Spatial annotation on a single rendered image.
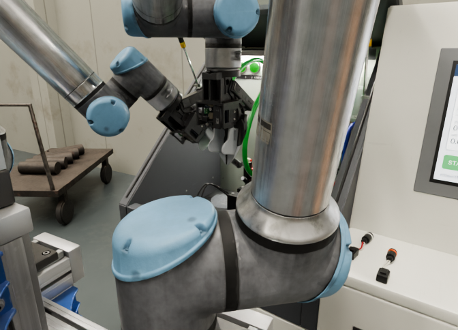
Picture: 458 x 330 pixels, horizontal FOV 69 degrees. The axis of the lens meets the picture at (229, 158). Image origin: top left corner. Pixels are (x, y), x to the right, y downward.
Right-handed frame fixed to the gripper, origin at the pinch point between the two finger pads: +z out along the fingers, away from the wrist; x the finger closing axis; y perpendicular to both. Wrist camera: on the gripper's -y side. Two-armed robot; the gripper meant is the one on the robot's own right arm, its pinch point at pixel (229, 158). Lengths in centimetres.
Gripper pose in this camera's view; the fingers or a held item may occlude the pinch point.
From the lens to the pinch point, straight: 78.3
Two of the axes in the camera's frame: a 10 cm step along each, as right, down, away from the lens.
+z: 0.0, 9.5, 3.0
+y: -5.6, 2.5, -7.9
